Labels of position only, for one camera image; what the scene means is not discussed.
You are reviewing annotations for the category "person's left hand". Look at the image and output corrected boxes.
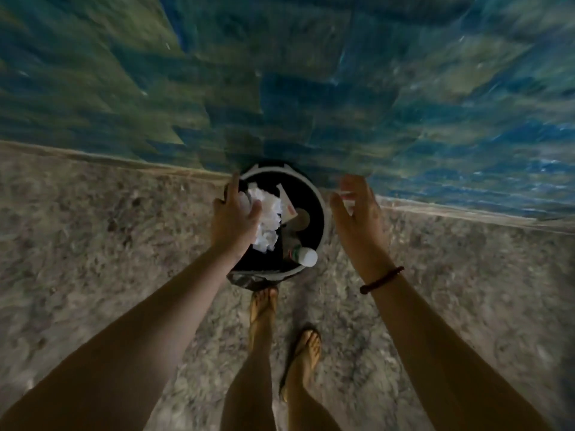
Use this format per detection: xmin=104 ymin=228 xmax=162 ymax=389
xmin=210 ymin=172 xmax=264 ymax=266

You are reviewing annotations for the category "person's right hand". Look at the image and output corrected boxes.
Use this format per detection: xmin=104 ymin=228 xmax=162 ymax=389
xmin=329 ymin=174 xmax=397 ymax=284

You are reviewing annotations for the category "round black trash bin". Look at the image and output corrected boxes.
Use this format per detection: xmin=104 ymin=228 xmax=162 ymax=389
xmin=224 ymin=161 xmax=328 ymax=291

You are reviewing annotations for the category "white product box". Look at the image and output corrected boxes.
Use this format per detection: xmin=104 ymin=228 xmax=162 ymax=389
xmin=275 ymin=183 xmax=301 ymax=223

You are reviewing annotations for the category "clear plastic water bottle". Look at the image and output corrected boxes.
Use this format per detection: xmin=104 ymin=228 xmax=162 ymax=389
xmin=287 ymin=244 xmax=319 ymax=269

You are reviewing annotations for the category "person's right forearm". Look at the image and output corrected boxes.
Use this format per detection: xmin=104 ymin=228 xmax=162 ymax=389
xmin=366 ymin=273 xmax=556 ymax=431

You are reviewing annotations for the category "person's left foot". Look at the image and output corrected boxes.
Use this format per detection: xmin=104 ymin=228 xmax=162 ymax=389
xmin=248 ymin=286 xmax=280 ymax=353

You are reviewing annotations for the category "person's foot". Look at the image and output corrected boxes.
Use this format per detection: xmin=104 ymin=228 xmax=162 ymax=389
xmin=248 ymin=286 xmax=280 ymax=353
xmin=280 ymin=328 xmax=322 ymax=402

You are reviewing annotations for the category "person's right foot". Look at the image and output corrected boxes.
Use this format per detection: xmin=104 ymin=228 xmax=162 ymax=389
xmin=280 ymin=328 xmax=322 ymax=402

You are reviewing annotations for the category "person's left leg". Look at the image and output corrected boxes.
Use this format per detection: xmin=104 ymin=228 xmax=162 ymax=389
xmin=220 ymin=341 xmax=278 ymax=431

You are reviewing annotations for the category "person's leg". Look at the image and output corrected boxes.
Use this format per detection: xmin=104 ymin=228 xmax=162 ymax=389
xmin=220 ymin=341 xmax=278 ymax=431
xmin=282 ymin=383 xmax=343 ymax=431

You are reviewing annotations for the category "person's right leg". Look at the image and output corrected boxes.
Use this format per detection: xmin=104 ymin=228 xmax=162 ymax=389
xmin=282 ymin=383 xmax=343 ymax=431

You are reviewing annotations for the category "brown left sandal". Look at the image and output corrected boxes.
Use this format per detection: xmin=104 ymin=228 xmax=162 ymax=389
xmin=247 ymin=285 xmax=281 ymax=353

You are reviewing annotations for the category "brown sandal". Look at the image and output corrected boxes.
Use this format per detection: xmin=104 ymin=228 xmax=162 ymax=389
xmin=247 ymin=285 xmax=281 ymax=353
xmin=278 ymin=326 xmax=323 ymax=402

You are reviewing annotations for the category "brown right sandal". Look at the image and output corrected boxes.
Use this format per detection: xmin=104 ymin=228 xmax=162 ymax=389
xmin=278 ymin=326 xmax=323 ymax=402

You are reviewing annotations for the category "red bead bracelet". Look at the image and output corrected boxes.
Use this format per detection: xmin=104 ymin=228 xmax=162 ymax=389
xmin=359 ymin=265 xmax=405 ymax=296

